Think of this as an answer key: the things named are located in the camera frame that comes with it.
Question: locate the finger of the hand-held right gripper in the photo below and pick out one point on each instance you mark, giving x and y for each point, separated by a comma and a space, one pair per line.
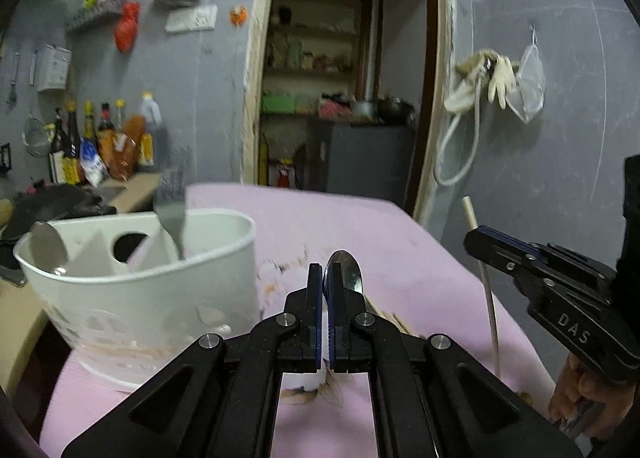
505, 240
492, 255

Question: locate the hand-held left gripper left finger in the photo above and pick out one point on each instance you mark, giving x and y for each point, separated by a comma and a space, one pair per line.
315, 303

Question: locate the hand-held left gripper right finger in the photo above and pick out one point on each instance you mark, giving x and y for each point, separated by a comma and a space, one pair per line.
334, 310

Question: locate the metal spoon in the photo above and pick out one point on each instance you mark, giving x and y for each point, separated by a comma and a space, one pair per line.
47, 245
351, 272

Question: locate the white plastic utensil holder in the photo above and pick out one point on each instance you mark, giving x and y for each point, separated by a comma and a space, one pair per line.
150, 298

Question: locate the person's right hand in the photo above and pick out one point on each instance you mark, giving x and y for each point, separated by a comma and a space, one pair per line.
605, 413

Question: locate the pink floral tablecloth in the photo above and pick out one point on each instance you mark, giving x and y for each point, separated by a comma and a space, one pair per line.
400, 248

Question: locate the red white container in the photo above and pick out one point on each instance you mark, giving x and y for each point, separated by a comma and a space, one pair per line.
284, 176

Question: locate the cream cloth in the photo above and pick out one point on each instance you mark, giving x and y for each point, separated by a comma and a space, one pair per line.
465, 93

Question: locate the grey cabinet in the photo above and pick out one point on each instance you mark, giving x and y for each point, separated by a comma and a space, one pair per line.
365, 158

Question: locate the clear plastic bag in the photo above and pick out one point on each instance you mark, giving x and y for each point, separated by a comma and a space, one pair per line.
527, 83

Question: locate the cream rubber gloves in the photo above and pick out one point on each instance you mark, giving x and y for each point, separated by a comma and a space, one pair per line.
501, 81

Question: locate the metal fork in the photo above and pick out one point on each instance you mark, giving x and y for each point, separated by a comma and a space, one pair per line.
172, 223

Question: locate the dark wok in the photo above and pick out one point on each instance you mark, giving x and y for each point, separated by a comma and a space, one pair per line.
395, 109

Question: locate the metal pot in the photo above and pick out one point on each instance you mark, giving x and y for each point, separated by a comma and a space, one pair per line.
363, 110

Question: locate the pink cloth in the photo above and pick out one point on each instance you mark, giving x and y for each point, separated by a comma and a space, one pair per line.
334, 110

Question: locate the green box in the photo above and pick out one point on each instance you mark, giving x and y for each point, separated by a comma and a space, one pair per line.
278, 102

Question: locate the orange snack packet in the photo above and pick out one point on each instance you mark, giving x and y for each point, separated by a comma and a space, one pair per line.
125, 151

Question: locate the blue white packet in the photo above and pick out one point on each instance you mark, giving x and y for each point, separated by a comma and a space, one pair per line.
94, 163

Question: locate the wooden shelf unit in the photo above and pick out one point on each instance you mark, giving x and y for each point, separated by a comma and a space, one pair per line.
320, 33

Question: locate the black wok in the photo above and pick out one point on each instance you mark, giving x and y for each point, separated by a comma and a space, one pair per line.
55, 205

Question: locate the row of condiment bottles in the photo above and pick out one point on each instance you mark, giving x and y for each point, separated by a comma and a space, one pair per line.
75, 148

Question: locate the white power strip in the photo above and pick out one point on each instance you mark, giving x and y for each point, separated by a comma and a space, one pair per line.
192, 18

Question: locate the metal strainer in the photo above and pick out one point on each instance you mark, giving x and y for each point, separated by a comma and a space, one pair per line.
36, 136

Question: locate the red plastic bag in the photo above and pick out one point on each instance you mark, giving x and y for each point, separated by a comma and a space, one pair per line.
126, 28

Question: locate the wooden door frame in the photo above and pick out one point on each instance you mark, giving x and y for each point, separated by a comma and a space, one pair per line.
252, 88

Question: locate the small orange wall ornament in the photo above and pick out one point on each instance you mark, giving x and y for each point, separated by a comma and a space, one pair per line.
239, 15

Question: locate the white metal wall box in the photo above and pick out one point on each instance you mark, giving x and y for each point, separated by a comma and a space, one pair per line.
52, 68

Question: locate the wall rack with packets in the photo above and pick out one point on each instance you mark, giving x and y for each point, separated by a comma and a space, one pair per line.
97, 8

